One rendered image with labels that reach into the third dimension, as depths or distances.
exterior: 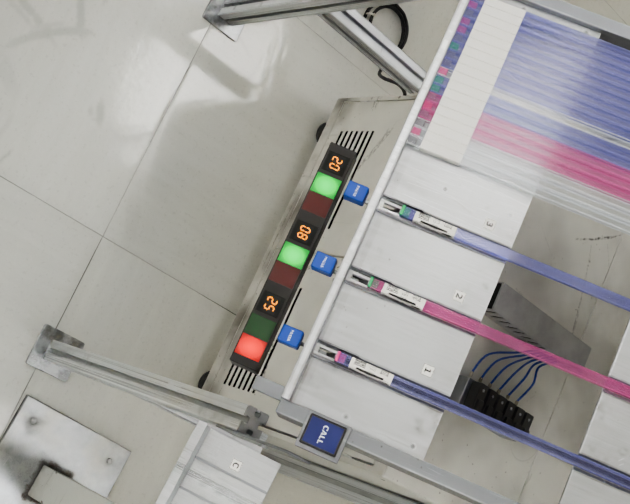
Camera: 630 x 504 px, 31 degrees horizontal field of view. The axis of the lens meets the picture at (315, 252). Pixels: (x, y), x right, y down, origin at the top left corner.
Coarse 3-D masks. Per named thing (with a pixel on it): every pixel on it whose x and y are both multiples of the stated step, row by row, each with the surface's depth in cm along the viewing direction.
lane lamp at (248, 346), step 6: (246, 336) 153; (252, 336) 153; (240, 342) 153; (246, 342) 153; (252, 342) 153; (258, 342) 152; (264, 342) 152; (240, 348) 152; (246, 348) 152; (252, 348) 152; (258, 348) 152; (264, 348) 152; (240, 354) 152; (246, 354) 152; (252, 354) 152; (258, 354) 152; (258, 360) 152
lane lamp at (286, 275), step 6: (276, 264) 155; (282, 264) 155; (276, 270) 155; (282, 270) 155; (288, 270) 155; (294, 270) 155; (300, 270) 155; (270, 276) 155; (276, 276) 155; (282, 276) 155; (288, 276) 155; (294, 276) 155; (276, 282) 155; (282, 282) 155; (288, 282) 154; (294, 282) 154
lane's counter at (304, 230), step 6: (300, 222) 157; (294, 228) 156; (300, 228) 156; (306, 228) 156; (312, 228) 156; (318, 228) 156; (294, 234) 156; (300, 234) 156; (306, 234) 156; (312, 234) 156; (300, 240) 156; (306, 240) 156; (312, 240) 156
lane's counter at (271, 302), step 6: (264, 294) 154; (270, 294) 154; (264, 300) 154; (270, 300) 154; (276, 300) 154; (282, 300) 154; (258, 306) 154; (264, 306) 154; (270, 306) 154; (276, 306) 154; (282, 306) 154; (264, 312) 154; (270, 312) 154; (276, 312) 154
